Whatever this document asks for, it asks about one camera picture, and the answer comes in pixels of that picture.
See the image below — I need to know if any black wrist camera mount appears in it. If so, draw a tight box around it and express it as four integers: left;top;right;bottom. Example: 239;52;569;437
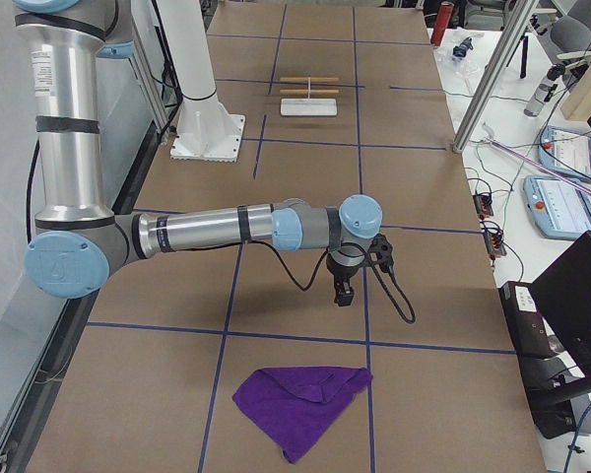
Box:
368;234;394;275

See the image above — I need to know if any black monitor on stand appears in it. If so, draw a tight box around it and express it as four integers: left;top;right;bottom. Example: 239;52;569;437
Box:
528;231;591;409

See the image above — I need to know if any blue black handheld tool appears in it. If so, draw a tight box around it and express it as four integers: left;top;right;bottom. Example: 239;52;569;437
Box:
452;36;474;61

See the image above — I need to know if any black computer box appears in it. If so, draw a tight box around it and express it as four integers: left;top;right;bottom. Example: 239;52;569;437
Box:
498;281;564;360

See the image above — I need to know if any blue teach pendant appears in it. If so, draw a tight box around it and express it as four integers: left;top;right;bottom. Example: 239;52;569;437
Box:
539;126;591;182
523;175;591;240

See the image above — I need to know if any red cylinder bottle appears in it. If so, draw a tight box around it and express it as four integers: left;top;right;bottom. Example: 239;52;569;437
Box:
430;1;454;47

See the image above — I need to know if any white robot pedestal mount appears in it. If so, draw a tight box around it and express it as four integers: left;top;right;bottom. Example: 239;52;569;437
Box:
156;0;245;163

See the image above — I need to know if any far blue teach pendant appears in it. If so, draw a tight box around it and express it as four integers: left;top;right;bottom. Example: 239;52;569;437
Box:
539;126;591;182

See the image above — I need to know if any aluminium frame post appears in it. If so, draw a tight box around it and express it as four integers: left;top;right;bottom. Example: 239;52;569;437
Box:
452;0;538;154

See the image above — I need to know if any white towel rack base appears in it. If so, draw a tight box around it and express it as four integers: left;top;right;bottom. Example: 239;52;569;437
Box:
280;98;338;117

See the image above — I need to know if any near orange connector block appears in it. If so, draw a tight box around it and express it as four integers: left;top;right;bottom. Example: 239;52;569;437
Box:
480;220;507;261

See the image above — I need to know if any orange connector block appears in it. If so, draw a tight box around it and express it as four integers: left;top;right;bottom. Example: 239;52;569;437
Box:
480;220;507;261
473;192;493;220

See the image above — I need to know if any near blue teach pendant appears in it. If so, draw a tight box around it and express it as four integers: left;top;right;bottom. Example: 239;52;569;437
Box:
523;175;591;240

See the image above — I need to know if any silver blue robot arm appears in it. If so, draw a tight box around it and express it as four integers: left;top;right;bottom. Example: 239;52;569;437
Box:
15;1;385;306

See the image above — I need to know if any grey office chair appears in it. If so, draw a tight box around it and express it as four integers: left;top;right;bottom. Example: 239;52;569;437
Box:
549;10;591;58

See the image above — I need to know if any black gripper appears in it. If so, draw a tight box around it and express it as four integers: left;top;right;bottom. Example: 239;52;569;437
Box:
326;245;366;306

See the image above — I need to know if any black tripod leg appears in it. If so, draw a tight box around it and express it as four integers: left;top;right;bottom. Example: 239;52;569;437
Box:
519;35;529;79

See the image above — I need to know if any grey water bottle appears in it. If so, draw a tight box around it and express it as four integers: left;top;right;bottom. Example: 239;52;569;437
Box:
523;63;565;117

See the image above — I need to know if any far orange connector block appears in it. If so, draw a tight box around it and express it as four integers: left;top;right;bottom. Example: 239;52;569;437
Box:
473;192;493;220

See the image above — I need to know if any purple microfibre towel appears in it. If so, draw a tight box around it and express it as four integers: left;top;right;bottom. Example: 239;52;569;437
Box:
232;367;373;464

